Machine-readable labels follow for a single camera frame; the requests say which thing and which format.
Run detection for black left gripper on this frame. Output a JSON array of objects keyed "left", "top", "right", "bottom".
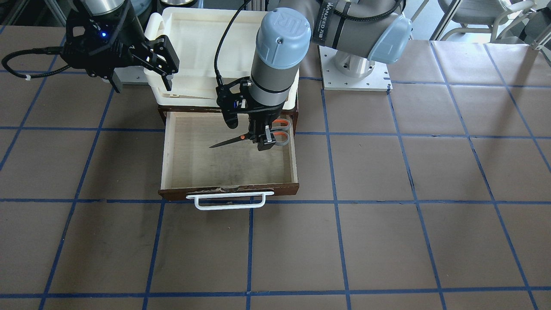
[{"left": 215, "top": 77, "right": 287, "bottom": 151}]

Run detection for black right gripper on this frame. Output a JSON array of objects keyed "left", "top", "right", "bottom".
[{"left": 61, "top": 9, "right": 180, "bottom": 93}]

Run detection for orange grey handled scissors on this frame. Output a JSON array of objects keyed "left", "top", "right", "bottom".
[{"left": 210, "top": 118, "right": 292, "bottom": 151}]

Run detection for brown wooden drawer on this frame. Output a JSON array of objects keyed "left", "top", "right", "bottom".
[{"left": 159, "top": 112, "right": 299, "bottom": 210}]

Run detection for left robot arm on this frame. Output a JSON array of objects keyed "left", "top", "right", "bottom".
[{"left": 213, "top": 0, "right": 412, "bottom": 151}]

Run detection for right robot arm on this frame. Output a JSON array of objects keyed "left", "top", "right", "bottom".
[{"left": 61, "top": 0, "right": 180, "bottom": 92}]

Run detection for white plastic tray box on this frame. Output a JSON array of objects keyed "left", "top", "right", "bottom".
[{"left": 144, "top": 7, "right": 300, "bottom": 109}]

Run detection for grey office chair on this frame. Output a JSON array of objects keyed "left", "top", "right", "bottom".
[{"left": 430, "top": 0, "right": 536, "bottom": 42}]

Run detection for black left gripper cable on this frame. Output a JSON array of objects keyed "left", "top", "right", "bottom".
[{"left": 214, "top": 0, "right": 252, "bottom": 89}]

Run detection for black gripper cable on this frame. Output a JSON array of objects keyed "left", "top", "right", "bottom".
[
  {"left": 214, "top": 0, "right": 252, "bottom": 89},
  {"left": 1, "top": 46, "right": 71, "bottom": 80}
]

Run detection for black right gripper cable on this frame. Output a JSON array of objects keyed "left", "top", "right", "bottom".
[{"left": 1, "top": 46, "right": 71, "bottom": 80}]

